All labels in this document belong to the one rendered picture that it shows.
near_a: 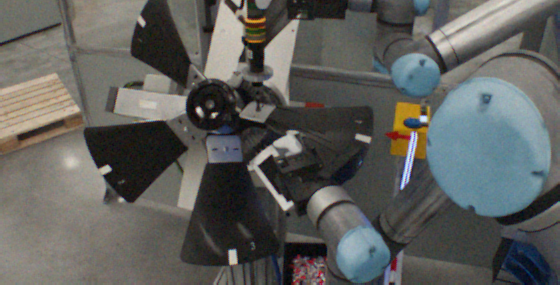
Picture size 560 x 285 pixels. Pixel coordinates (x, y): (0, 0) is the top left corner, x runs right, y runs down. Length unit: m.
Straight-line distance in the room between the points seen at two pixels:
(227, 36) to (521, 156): 1.02
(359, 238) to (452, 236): 1.49
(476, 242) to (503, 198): 1.72
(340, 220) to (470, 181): 0.28
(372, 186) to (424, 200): 1.25
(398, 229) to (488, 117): 0.38
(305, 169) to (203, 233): 0.30
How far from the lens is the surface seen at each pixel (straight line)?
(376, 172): 1.83
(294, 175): 0.72
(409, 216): 0.67
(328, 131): 0.87
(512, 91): 0.38
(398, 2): 0.79
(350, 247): 0.59
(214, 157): 0.92
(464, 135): 0.38
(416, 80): 0.69
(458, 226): 2.02
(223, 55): 1.24
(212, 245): 0.91
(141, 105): 1.18
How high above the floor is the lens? 1.64
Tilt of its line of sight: 31 degrees down
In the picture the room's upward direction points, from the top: straight up
